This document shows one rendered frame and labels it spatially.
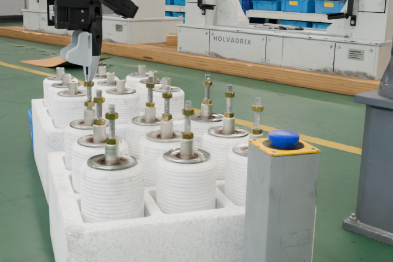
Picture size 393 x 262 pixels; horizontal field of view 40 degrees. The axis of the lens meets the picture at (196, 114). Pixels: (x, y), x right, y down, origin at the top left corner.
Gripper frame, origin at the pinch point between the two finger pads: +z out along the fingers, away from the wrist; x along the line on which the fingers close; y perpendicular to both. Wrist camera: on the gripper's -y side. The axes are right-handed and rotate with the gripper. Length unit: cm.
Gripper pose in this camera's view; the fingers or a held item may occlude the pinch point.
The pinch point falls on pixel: (92, 73)
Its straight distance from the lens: 104.1
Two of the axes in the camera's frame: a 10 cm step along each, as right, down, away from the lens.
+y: -8.8, 0.9, -4.7
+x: 4.8, 2.1, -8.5
